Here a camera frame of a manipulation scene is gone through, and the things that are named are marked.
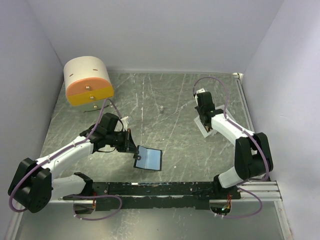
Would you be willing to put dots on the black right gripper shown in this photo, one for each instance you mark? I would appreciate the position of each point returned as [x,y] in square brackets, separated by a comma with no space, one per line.
[198,108]

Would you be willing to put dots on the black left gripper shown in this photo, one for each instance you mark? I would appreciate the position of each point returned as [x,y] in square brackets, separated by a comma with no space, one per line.
[124,147]

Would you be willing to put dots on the black leather card holder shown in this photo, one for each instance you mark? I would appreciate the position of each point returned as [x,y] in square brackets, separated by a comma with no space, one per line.
[148,159]

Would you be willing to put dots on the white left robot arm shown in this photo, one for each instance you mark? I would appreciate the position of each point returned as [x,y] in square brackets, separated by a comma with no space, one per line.
[35,182]

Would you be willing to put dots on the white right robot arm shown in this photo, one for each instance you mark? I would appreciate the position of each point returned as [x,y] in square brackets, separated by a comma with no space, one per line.
[252,155]

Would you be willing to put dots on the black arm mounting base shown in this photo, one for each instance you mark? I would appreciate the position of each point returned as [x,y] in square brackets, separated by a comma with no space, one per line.
[161,195]

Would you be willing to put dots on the white card tray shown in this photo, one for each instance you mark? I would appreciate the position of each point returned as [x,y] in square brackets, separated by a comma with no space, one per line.
[205,128]

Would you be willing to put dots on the beige orange mini drawer cabinet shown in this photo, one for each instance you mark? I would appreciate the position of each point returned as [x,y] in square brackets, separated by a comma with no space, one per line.
[87,83]

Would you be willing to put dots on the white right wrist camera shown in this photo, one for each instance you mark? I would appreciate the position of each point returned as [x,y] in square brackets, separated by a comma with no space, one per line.
[202,90]

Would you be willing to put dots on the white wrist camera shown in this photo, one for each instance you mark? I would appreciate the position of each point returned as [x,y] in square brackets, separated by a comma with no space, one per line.
[202,90]
[126,120]

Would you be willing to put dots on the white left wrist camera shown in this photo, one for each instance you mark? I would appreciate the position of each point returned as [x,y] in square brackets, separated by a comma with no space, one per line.
[126,120]

